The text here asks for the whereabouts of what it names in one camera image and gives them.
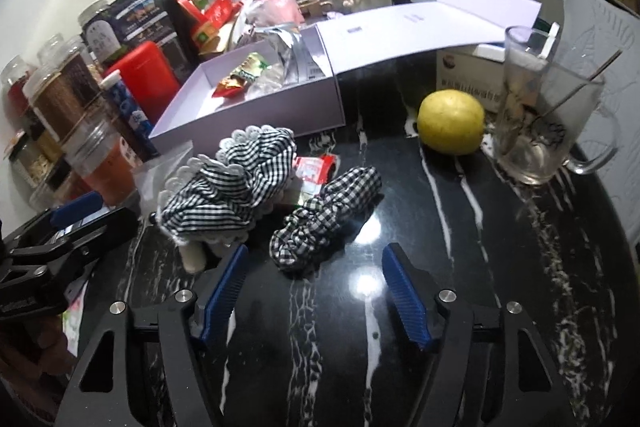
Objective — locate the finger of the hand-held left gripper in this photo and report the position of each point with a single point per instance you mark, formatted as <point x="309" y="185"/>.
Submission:
<point x="60" y="264"/>
<point x="75" y="208"/>

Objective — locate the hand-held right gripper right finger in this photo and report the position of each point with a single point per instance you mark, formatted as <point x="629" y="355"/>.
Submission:
<point x="405" y="292"/>

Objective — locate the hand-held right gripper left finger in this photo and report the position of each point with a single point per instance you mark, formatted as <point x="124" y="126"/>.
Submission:
<point x="220" y="292"/>

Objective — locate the beige plush hair clip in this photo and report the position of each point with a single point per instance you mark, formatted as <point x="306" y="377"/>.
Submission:
<point x="192" y="257"/>

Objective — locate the lace-trimmed gingham scrunchie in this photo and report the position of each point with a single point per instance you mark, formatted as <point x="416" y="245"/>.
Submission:
<point x="225" y="187"/>

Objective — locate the small gingham scrunchie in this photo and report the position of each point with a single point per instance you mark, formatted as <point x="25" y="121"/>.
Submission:
<point x="320" y="217"/>

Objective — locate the red white snack packet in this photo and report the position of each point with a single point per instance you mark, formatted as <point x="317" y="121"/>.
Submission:
<point x="312" y="172"/>

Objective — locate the red cartoon snack packet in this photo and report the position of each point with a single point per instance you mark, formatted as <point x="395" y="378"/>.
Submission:
<point x="232" y="86"/>

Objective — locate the silver foil packet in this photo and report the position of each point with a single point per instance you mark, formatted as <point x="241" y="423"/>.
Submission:
<point x="295" y="52"/>

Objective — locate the lavender gift box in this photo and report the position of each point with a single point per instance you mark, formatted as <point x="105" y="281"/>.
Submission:
<point x="390" y="32"/>

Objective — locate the person's left hand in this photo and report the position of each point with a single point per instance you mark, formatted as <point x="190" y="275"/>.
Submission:
<point x="30" y="357"/>

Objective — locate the wide clear plastic tub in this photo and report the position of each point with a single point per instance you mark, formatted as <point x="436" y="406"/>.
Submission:
<point x="100" y="157"/>

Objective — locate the cluster of clear food jars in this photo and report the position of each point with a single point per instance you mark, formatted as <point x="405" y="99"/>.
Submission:
<point x="55" y="102"/>

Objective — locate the blue white tablet tube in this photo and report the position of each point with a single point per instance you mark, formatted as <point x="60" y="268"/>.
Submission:
<point x="125" y="107"/>

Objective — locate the red plastic canister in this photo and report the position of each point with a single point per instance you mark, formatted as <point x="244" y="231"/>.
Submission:
<point x="145" y="72"/>

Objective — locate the yellow lemon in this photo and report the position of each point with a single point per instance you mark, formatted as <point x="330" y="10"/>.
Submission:
<point x="451" y="122"/>

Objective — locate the black printed pouch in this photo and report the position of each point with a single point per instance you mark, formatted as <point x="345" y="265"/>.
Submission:
<point x="145" y="14"/>

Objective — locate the orange green snack packet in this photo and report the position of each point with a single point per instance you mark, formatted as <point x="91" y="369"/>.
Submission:
<point x="205" y="36"/>

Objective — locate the glass mug with cartoon print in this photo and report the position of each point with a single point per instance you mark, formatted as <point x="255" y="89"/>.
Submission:
<point x="540" y="122"/>

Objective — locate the white medicine box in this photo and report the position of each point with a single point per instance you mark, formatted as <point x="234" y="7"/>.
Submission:
<point x="465" y="67"/>

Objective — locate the red snack bag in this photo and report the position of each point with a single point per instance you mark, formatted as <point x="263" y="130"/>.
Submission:
<point x="220" y="9"/>

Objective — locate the small white blue box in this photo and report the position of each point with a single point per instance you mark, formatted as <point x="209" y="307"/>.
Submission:
<point x="492" y="52"/>

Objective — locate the metal spoon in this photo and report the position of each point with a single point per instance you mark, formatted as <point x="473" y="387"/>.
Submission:
<point x="575" y="92"/>

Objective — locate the pink cup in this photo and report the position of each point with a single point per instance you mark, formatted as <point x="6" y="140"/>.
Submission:
<point x="280" y="9"/>

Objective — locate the white paper tag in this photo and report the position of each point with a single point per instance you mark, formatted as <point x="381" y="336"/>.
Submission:
<point x="549" y="38"/>

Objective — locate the small beige mug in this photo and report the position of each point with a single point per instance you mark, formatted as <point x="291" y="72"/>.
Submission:
<point x="312" y="6"/>

